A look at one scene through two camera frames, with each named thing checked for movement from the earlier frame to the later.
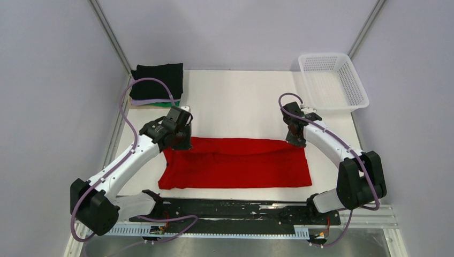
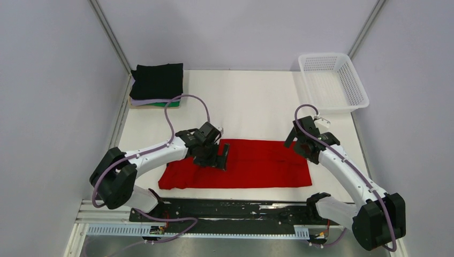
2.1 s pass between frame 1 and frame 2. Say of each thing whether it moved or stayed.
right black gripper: moved
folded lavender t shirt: stayed
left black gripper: moved
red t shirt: stayed
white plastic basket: stayed
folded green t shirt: stayed
